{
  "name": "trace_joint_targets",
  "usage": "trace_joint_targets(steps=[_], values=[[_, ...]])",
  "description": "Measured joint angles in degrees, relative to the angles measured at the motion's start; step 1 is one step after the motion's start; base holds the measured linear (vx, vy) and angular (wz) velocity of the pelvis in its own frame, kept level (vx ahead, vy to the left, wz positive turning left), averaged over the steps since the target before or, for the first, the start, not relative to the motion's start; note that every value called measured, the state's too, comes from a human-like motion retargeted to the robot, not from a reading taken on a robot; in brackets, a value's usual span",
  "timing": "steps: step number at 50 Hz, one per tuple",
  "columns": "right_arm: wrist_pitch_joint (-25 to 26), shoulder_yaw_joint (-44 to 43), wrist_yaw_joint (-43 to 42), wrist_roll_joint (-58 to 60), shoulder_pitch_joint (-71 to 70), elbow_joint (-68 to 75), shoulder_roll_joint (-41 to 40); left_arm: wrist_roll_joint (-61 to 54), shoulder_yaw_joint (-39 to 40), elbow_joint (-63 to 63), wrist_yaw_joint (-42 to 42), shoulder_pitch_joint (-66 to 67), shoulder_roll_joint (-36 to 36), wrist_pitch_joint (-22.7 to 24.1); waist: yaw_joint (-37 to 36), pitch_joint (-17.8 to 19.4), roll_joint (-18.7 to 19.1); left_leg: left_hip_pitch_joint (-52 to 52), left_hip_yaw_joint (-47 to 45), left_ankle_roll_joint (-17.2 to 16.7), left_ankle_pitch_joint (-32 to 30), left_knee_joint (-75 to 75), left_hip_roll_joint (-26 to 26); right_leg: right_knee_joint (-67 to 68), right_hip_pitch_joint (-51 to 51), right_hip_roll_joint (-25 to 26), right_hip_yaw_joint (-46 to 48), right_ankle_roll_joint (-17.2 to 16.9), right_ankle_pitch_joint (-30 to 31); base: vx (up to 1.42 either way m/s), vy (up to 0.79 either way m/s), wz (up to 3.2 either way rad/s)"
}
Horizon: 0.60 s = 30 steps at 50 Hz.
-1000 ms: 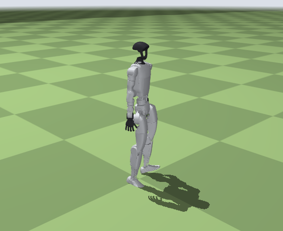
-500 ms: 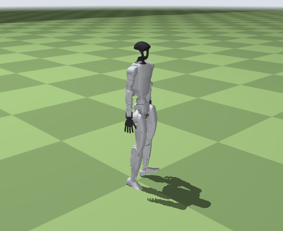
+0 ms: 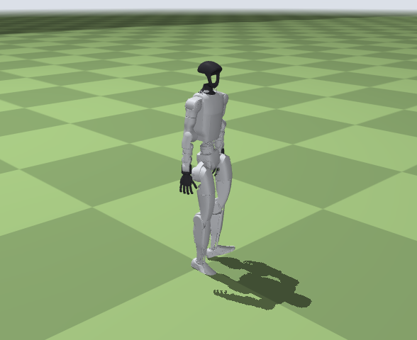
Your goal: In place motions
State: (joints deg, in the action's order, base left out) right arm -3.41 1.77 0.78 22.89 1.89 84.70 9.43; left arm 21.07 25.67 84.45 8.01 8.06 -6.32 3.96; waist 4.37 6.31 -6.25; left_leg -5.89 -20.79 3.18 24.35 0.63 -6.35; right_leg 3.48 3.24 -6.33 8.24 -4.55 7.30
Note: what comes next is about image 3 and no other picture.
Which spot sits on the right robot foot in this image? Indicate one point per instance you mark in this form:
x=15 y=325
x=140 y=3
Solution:
x=205 y=268

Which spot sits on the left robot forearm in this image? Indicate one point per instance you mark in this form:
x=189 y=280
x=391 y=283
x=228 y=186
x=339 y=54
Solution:
x=219 y=143

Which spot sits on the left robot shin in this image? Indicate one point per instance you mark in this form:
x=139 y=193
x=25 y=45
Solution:
x=216 y=227

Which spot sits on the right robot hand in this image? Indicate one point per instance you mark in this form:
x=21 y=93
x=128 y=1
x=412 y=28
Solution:
x=186 y=180

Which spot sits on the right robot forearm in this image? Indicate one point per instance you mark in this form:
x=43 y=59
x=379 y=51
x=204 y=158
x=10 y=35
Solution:
x=187 y=151

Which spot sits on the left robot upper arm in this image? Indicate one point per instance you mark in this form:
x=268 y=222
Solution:
x=223 y=125

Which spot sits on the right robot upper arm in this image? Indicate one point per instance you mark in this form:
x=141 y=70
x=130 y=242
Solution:
x=192 y=106

